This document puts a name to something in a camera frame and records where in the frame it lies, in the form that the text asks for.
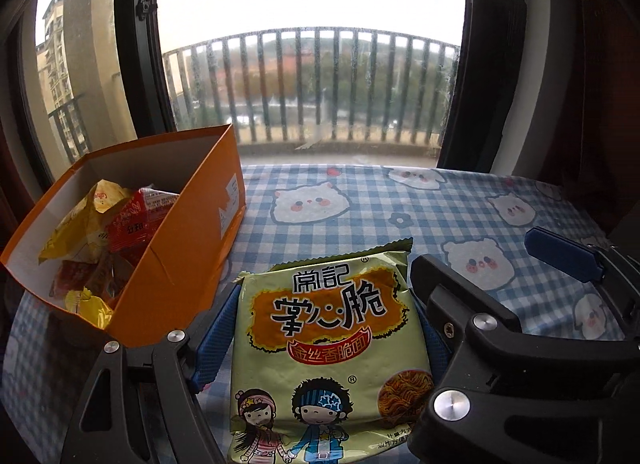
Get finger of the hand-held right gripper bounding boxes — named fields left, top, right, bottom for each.
left=524, top=226, right=640, bottom=335
left=410, top=253, right=640, bottom=464

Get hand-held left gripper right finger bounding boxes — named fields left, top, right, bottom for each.
left=418, top=313, right=454, bottom=388

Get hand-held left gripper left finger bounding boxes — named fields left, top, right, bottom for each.
left=60, top=284, right=240, bottom=464

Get orange cardboard box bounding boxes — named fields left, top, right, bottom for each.
left=0, top=124, right=247, bottom=349

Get green noodle snack packet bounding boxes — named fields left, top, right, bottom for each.
left=227, top=238, right=435, bottom=464

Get yellow orange snack packet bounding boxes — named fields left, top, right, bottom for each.
left=64, top=288, right=115, bottom=329

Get red snack packet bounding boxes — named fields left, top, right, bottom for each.
left=106, top=188, right=181, bottom=253

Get clear packet of orange snacks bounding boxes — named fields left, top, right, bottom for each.
left=50, top=256, right=121, bottom=301

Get yellow chip bag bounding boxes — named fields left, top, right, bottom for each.
left=39, top=180, right=135, bottom=265

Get blue checked tablecloth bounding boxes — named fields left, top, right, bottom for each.
left=0, top=164, right=616, bottom=464

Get brown curtain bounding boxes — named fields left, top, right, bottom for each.
left=465, top=0, right=640, bottom=239
left=0, top=0, right=56, bottom=255

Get balcony railing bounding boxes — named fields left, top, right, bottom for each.
left=47, top=28, right=461, bottom=145

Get beige balcony column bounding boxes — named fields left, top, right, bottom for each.
left=62, top=0, right=141, bottom=159

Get distant apartment building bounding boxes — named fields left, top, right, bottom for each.
left=35, top=0, right=76, bottom=109

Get black window frame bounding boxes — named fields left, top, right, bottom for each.
left=15, top=0, right=501, bottom=179

